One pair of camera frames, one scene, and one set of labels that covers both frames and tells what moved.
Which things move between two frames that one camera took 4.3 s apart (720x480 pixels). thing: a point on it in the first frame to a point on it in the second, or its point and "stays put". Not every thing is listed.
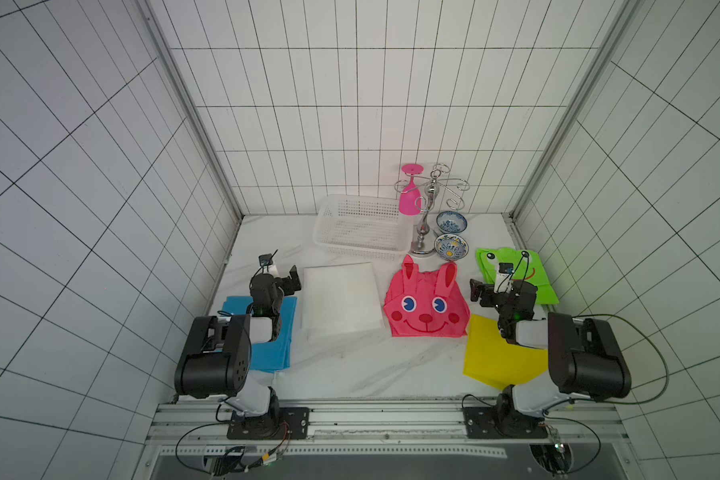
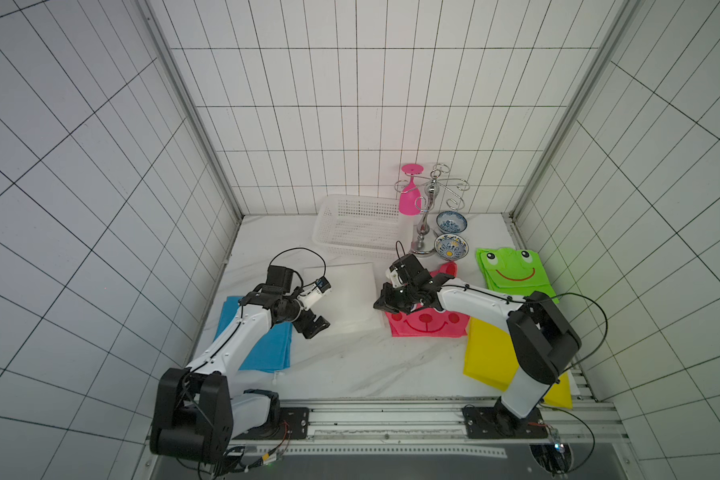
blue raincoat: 275,355 stays put
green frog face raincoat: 526,268 stays put
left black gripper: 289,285 to 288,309
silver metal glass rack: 430,184 stays put
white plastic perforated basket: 363,226 stays put
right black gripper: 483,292 to 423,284
